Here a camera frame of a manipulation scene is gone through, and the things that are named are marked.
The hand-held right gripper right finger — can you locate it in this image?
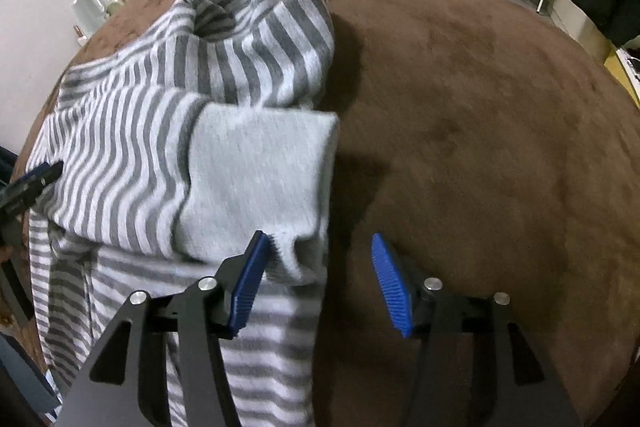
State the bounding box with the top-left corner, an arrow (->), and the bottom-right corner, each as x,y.
371,233 -> 583,427

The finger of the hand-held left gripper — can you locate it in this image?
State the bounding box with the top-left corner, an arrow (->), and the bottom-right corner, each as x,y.
0,161 -> 64,214

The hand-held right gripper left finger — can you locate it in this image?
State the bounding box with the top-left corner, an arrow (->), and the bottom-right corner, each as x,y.
55,230 -> 271,427

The grey striped hoodie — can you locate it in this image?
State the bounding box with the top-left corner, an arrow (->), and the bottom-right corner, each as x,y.
25,0 -> 342,427

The pale green kettle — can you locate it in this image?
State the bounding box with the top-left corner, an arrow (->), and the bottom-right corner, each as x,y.
69,0 -> 109,39

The yellow nightstand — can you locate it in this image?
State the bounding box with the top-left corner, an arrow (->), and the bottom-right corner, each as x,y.
602,46 -> 640,108

